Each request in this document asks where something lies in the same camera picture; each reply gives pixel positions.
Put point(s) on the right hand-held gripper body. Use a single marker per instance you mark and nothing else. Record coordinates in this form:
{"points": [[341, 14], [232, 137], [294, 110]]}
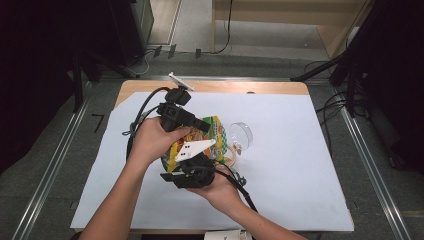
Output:
{"points": [[196, 173]]}

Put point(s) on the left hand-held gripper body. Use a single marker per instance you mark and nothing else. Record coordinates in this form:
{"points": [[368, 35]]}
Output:
{"points": [[175, 115]]}

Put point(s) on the yellow green spouted sauce pouch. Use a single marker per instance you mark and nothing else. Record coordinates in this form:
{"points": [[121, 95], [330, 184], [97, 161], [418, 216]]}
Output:
{"points": [[218, 136]]}

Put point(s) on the person's right hand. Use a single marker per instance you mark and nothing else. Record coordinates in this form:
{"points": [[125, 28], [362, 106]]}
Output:
{"points": [[223, 193]]}

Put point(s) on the person's left hand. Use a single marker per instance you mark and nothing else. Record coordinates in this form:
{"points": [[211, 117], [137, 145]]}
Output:
{"points": [[151, 140]]}

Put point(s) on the white box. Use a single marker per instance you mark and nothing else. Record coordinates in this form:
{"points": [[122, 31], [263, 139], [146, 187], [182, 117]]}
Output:
{"points": [[223, 235]]}

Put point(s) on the black cabinet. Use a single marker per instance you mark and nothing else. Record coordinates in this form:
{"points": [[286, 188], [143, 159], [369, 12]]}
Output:
{"points": [[133, 30]]}

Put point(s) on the white paper sheet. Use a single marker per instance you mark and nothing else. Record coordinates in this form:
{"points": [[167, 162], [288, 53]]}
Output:
{"points": [[293, 186]]}

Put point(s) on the black metal stand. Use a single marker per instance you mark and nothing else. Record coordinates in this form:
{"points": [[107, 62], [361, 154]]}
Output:
{"points": [[78, 83]]}

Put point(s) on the wooden shelf unit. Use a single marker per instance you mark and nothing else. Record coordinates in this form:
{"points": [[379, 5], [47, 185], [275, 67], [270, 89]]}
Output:
{"points": [[333, 33]]}

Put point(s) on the black tripod stand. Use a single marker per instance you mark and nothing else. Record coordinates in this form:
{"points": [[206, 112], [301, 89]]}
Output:
{"points": [[350, 50]]}

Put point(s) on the metal floor rail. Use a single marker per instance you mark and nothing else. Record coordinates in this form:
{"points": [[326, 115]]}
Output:
{"points": [[50, 173], [376, 173]]}

